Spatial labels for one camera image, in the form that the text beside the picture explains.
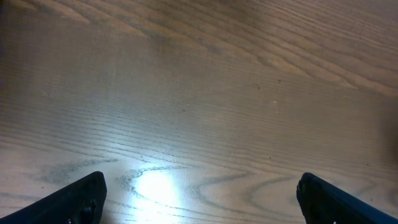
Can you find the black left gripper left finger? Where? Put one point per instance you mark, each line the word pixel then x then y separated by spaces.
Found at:
pixel 81 202

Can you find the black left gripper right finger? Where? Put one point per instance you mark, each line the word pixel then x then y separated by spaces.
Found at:
pixel 322 202

